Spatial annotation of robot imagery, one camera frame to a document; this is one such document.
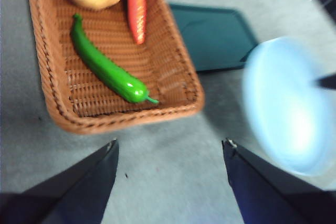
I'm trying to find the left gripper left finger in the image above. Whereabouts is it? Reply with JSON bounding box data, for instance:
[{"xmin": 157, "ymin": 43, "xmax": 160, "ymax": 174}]
[{"xmin": 0, "ymin": 138, "xmax": 120, "ymax": 224}]

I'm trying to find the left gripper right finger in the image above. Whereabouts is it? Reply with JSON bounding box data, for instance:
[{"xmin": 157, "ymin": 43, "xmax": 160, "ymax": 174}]
[{"xmin": 221, "ymin": 137, "xmax": 336, "ymax": 224}]

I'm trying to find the dark rectangular tray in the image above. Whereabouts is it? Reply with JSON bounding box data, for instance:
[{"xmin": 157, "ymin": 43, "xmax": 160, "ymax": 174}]
[{"xmin": 167, "ymin": 3, "xmax": 259, "ymax": 73}]

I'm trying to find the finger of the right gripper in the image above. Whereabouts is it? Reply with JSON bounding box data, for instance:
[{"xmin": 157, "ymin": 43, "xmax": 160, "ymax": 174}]
[{"xmin": 313, "ymin": 72, "xmax": 336, "ymax": 90}]

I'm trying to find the blue round plate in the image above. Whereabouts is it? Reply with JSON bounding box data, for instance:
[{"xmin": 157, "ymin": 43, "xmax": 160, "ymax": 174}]
[{"xmin": 242, "ymin": 36, "xmax": 336, "ymax": 177}]

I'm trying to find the orange toy carrot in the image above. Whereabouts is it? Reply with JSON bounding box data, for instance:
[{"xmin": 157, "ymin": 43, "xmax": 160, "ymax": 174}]
[{"xmin": 123, "ymin": 0, "xmax": 151, "ymax": 46}]

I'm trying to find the brown wicker basket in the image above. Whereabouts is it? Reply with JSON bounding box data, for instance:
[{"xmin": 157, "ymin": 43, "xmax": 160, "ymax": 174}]
[{"xmin": 24, "ymin": 0, "xmax": 206, "ymax": 135}]

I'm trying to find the green pepper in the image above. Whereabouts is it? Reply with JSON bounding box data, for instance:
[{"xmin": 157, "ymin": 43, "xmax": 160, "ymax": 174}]
[{"xmin": 70, "ymin": 13, "xmax": 160, "ymax": 105}]

